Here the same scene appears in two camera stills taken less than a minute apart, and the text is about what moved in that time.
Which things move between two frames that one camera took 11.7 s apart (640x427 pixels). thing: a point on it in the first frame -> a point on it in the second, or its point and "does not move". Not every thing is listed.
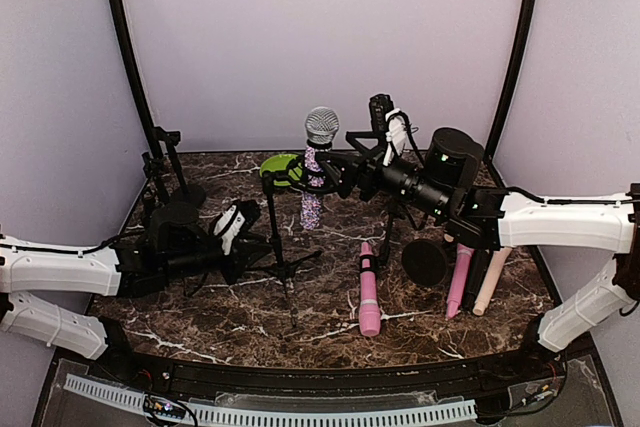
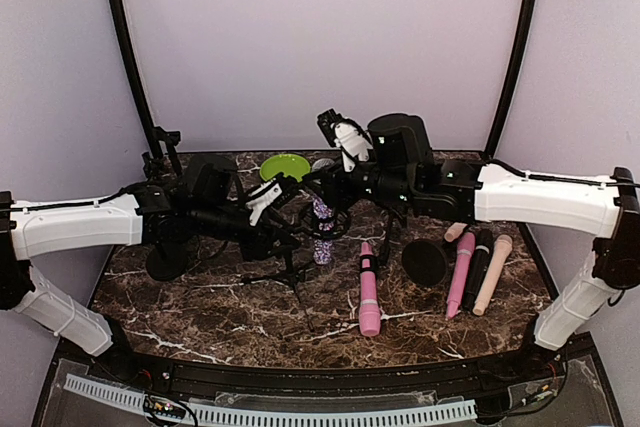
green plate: x=280 y=163 does not move
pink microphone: x=459 y=279 does not move
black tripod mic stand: x=281 y=269 -> x=291 y=280
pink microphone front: x=369 y=303 does not move
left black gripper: x=241 y=259 -> x=258 y=248
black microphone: x=478 y=269 does not move
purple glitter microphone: x=321 y=126 -> x=323 y=249
